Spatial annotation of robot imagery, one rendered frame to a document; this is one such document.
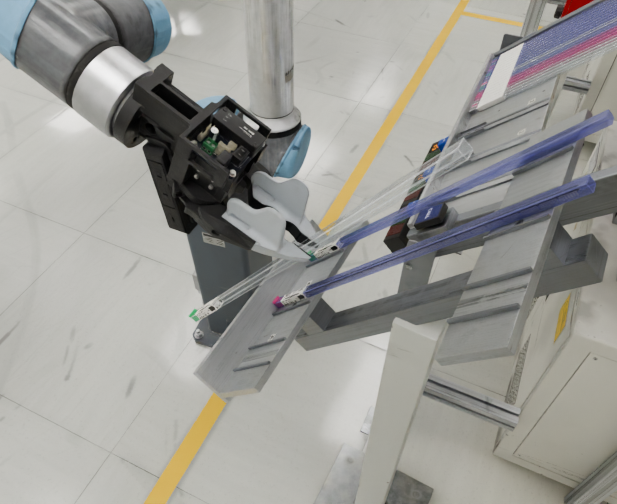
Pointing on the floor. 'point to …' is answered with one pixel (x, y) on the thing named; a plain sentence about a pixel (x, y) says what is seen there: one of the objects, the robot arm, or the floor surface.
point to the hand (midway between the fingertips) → (300, 247)
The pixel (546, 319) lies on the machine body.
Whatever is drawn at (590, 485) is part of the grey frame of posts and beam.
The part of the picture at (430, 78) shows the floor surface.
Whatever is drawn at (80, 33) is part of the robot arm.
